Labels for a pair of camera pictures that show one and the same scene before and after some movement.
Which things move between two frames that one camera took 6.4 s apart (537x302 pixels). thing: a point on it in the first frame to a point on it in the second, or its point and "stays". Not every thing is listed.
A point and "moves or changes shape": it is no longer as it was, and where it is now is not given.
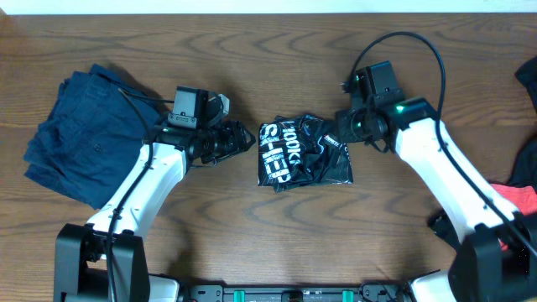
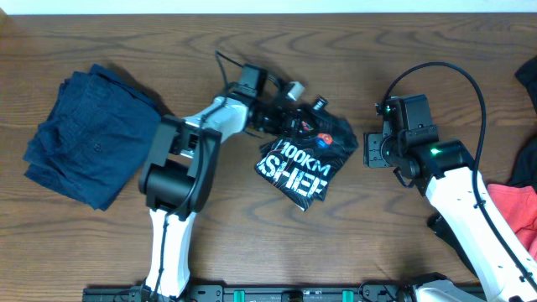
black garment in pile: [441, 225] stays
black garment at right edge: [524, 169] stays
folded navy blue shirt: [93, 135] stays
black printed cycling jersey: [292, 152] moves or changes shape
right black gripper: [342, 132] to [372, 158]
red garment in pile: [521, 199] stays
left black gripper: [231, 140] to [296, 118]
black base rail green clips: [366, 293] stays
